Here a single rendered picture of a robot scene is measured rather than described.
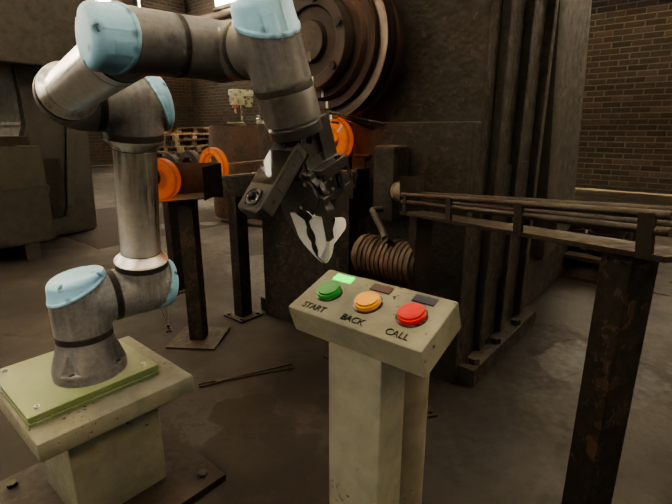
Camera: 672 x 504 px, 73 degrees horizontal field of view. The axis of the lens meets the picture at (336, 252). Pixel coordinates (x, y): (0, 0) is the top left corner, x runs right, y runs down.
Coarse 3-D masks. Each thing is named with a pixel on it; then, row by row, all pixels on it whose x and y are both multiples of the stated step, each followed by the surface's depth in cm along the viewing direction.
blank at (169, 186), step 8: (160, 160) 164; (168, 160) 165; (160, 168) 164; (168, 168) 163; (176, 168) 165; (168, 176) 164; (176, 176) 164; (160, 184) 166; (168, 184) 165; (176, 184) 165; (160, 192) 167; (168, 192) 166; (176, 192) 167
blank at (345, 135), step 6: (336, 120) 153; (342, 120) 153; (336, 126) 154; (342, 126) 152; (348, 126) 153; (336, 132) 154; (342, 132) 153; (348, 132) 152; (342, 138) 153; (348, 138) 152; (342, 144) 154; (348, 144) 153; (342, 150) 154; (348, 150) 154
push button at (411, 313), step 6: (402, 306) 63; (408, 306) 63; (414, 306) 63; (420, 306) 62; (402, 312) 62; (408, 312) 62; (414, 312) 62; (420, 312) 61; (402, 318) 62; (408, 318) 61; (414, 318) 61; (420, 318) 61; (408, 324) 61; (414, 324) 61
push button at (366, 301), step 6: (360, 294) 68; (366, 294) 67; (372, 294) 67; (378, 294) 67; (354, 300) 67; (360, 300) 67; (366, 300) 66; (372, 300) 66; (378, 300) 66; (360, 306) 66; (366, 306) 65; (372, 306) 65
